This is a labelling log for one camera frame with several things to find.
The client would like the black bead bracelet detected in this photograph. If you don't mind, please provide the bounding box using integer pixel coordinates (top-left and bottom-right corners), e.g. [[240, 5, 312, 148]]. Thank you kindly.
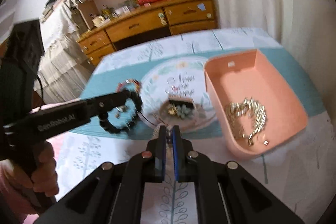
[[98, 89, 144, 134]]

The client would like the wooden desk with drawers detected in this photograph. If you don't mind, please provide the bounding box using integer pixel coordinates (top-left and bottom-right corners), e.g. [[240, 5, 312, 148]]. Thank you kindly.
[[77, 0, 218, 66]]

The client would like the red string bracelet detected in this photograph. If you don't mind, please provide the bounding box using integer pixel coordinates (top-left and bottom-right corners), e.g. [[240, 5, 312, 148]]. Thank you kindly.
[[116, 78, 142, 93]]

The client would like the gold chain jewelry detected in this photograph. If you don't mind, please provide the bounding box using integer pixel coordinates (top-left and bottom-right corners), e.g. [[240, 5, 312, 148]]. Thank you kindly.
[[224, 97, 267, 147]]

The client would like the pink plastic tray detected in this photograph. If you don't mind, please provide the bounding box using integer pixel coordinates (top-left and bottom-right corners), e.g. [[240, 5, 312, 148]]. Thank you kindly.
[[204, 50, 308, 159]]

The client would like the white lace covered furniture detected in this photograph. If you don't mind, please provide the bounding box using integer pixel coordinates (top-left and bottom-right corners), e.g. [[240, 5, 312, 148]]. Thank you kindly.
[[34, 0, 94, 104]]

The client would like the person's left hand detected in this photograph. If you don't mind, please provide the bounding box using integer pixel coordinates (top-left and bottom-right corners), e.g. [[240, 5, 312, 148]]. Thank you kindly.
[[1, 141, 59, 221]]

